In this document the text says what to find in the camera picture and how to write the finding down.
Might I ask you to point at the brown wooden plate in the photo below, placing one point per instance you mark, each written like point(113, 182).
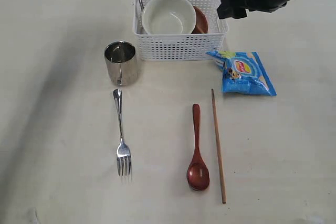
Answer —
point(201, 26)

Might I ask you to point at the silver metal knife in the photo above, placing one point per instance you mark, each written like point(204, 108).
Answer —
point(140, 8)

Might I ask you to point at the silver metal fork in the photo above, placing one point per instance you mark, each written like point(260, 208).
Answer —
point(123, 153)

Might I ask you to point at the blue Lay's chips bag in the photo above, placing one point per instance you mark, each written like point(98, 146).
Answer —
point(243, 73)

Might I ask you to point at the dark red wooden spoon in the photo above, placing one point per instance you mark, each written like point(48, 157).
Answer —
point(197, 173)

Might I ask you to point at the white ceramic bowl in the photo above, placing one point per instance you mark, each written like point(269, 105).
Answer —
point(168, 17)

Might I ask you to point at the white perforated plastic basket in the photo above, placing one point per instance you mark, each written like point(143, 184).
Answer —
point(182, 47)

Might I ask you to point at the shiny stainless steel cup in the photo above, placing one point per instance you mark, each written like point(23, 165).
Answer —
point(121, 62)

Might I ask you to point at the light wooden chopstick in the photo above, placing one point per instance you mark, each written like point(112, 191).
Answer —
point(218, 147)

